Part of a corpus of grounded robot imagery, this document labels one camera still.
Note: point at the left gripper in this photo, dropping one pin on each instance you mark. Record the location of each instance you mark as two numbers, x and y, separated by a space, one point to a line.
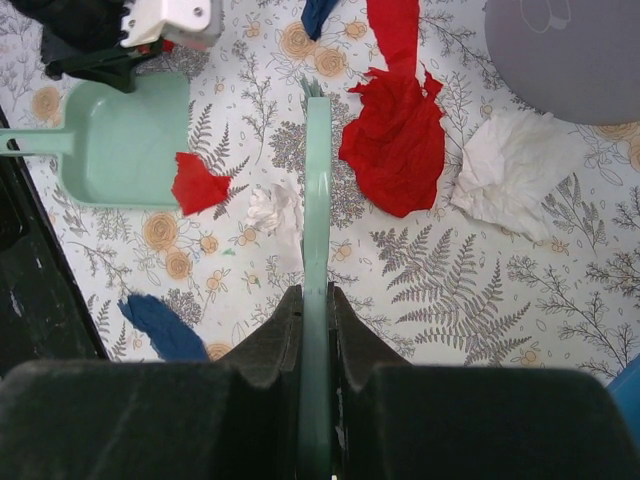
81 39

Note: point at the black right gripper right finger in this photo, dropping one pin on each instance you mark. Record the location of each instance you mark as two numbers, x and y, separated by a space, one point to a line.
397 420

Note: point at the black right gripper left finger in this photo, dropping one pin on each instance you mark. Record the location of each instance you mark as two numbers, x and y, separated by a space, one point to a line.
234 418

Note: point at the green plastic dustpan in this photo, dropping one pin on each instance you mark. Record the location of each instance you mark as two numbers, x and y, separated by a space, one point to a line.
115 149

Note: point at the green hand brush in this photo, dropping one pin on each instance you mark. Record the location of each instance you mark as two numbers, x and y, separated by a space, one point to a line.
314 422

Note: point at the front blue paper scrap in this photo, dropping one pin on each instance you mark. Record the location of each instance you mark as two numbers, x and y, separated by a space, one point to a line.
171 338

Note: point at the dark blue paper scrap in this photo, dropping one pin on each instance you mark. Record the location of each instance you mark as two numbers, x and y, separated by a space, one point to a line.
314 14

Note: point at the small white paper scrap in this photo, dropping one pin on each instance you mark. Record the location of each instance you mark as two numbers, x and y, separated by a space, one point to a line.
278 212

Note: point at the blue shelf unit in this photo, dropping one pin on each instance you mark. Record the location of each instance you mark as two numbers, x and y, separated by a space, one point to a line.
625 390

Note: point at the large red paper scrap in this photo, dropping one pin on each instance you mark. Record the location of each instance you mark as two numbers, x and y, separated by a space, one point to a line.
396 145

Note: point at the white crumpled paper near bin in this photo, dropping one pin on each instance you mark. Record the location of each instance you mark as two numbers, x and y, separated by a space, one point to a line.
510 164

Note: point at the grey plastic waste bin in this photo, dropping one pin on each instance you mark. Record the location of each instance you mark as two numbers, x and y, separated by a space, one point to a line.
578 60

